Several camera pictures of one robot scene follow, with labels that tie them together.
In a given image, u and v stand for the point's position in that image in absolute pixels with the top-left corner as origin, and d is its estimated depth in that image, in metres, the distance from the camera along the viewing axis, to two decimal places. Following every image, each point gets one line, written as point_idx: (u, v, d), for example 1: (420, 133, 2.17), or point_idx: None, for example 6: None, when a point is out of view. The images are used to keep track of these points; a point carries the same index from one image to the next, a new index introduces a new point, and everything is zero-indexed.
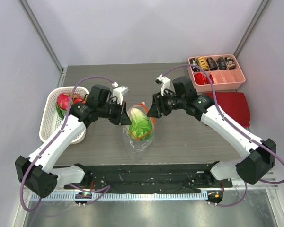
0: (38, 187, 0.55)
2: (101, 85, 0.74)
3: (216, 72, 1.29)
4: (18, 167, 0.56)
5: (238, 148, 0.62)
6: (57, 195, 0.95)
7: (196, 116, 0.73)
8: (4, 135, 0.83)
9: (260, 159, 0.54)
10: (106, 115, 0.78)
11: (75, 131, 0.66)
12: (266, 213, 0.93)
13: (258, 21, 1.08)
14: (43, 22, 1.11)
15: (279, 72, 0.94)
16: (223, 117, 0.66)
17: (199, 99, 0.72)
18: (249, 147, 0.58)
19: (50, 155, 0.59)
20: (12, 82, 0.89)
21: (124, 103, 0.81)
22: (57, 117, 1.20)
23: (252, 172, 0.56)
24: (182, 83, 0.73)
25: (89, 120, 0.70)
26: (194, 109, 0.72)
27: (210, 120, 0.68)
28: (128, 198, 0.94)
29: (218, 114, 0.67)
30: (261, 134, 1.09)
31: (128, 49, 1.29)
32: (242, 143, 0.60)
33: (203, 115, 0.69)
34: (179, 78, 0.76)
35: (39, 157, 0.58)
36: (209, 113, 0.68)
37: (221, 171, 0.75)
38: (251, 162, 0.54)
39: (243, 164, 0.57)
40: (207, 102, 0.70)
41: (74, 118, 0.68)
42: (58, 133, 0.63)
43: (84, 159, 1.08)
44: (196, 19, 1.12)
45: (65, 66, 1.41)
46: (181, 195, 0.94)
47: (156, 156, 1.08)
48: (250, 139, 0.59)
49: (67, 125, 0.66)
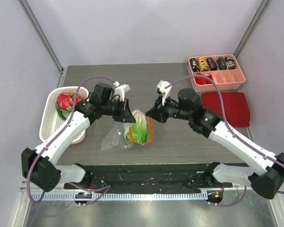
0: (44, 179, 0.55)
2: (103, 83, 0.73)
3: (216, 72, 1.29)
4: (23, 160, 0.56)
5: (252, 165, 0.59)
6: (57, 195, 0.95)
7: (202, 134, 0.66)
8: (4, 135, 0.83)
9: (277, 177, 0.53)
10: (110, 112, 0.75)
11: (81, 126, 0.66)
12: (266, 213, 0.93)
13: (258, 21, 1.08)
14: (43, 22, 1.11)
15: (279, 73, 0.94)
16: (233, 134, 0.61)
17: (205, 116, 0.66)
18: (265, 165, 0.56)
19: (57, 147, 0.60)
20: (11, 82, 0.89)
21: (126, 100, 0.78)
22: (57, 117, 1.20)
23: (270, 190, 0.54)
24: (191, 100, 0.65)
25: (93, 117, 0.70)
26: (202, 126, 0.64)
27: (220, 138, 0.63)
28: (128, 198, 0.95)
29: (228, 131, 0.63)
30: (261, 134, 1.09)
31: (128, 49, 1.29)
32: (257, 161, 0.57)
33: (211, 133, 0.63)
34: (186, 91, 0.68)
35: (45, 148, 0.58)
36: (219, 131, 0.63)
37: (225, 175, 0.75)
38: (269, 181, 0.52)
39: (260, 182, 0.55)
40: (213, 119, 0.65)
41: (79, 114, 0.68)
42: (64, 126, 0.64)
43: (84, 159, 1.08)
44: (196, 19, 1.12)
45: (65, 66, 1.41)
46: (181, 195, 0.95)
47: (157, 156, 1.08)
48: (263, 156, 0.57)
49: (74, 119, 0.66)
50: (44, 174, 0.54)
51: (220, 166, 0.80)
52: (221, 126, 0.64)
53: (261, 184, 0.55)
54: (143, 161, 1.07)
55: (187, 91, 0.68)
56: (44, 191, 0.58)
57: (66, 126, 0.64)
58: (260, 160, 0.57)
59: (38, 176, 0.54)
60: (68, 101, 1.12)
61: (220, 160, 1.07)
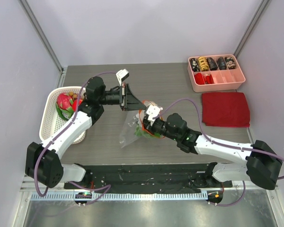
0: (49, 173, 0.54)
2: (92, 82, 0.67)
3: (216, 72, 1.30)
4: (29, 153, 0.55)
5: (237, 161, 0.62)
6: (57, 195, 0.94)
7: (190, 152, 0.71)
8: (3, 135, 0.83)
9: (258, 161, 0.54)
10: (110, 102, 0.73)
11: (84, 124, 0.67)
12: (266, 213, 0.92)
13: (258, 21, 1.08)
14: (44, 22, 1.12)
15: (279, 73, 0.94)
16: (211, 141, 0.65)
17: (188, 135, 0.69)
18: (244, 156, 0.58)
19: (62, 142, 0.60)
20: (11, 83, 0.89)
21: (125, 85, 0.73)
22: (57, 117, 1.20)
23: (263, 178, 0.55)
24: (179, 126, 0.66)
25: (95, 115, 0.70)
26: (188, 146, 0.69)
27: (202, 149, 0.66)
28: (128, 198, 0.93)
29: (206, 139, 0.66)
30: (261, 134, 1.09)
31: (128, 49, 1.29)
32: (236, 155, 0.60)
33: (196, 148, 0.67)
34: (171, 118, 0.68)
35: (51, 142, 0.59)
36: (199, 143, 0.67)
37: (226, 175, 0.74)
38: (253, 169, 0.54)
39: (251, 174, 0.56)
40: (195, 136, 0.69)
41: (83, 113, 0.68)
42: (69, 124, 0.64)
43: (84, 159, 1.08)
44: (196, 19, 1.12)
45: (65, 66, 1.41)
46: (181, 195, 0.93)
47: (156, 156, 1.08)
48: (241, 148, 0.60)
49: (77, 118, 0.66)
50: (51, 167, 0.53)
51: (216, 165, 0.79)
52: (200, 140, 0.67)
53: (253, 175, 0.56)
54: (143, 161, 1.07)
55: (173, 117, 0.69)
56: (47, 187, 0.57)
57: (70, 123, 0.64)
58: (238, 153, 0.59)
59: (43, 171, 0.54)
60: (68, 101, 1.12)
61: (220, 160, 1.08)
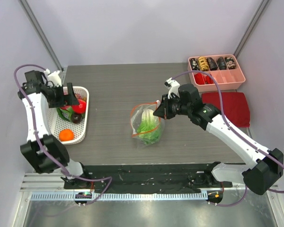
0: (62, 153, 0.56)
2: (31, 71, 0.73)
3: (216, 71, 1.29)
4: (27, 154, 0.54)
5: (244, 159, 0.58)
6: (57, 195, 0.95)
7: (200, 126, 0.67)
8: (3, 135, 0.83)
9: (268, 169, 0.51)
10: (51, 98, 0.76)
11: (42, 102, 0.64)
12: (266, 213, 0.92)
13: (258, 21, 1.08)
14: (43, 22, 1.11)
15: (279, 72, 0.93)
16: (228, 126, 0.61)
17: (204, 108, 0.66)
18: (256, 158, 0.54)
19: (43, 125, 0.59)
20: (12, 83, 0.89)
21: (67, 83, 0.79)
22: (57, 117, 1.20)
23: (261, 183, 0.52)
24: (189, 92, 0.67)
25: (44, 90, 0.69)
26: (199, 118, 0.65)
27: (216, 130, 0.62)
28: (128, 198, 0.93)
29: (224, 123, 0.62)
30: (261, 134, 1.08)
31: (129, 49, 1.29)
32: (248, 153, 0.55)
33: (208, 125, 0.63)
34: (185, 86, 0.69)
35: (37, 131, 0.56)
36: (215, 122, 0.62)
37: (223, 173, 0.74)
38: (259, 173, 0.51)
39: (250, 174, 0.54)
40: (212, 111, 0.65)
41: (32, 93, 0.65)
42: (31, 109, 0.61)
43: (84, 159, 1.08)
44: (196, 19, 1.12)
45: (65, 66, 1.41)
46: (182, 195, 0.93)
47: (158, 156, 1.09)
48: (256, 149, 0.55)
49: (32, 101, 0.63)
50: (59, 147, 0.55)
51: (219, 163, 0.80)
52: (218, 119, 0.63)
53: (252, 176, 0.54)
54: (143, 161, 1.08)
55: (186, 85, 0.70)
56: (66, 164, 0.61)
57: (32, 109, 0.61)
58: (252, 153, 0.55)
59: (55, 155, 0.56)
60: None
61: (221, 160, 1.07)
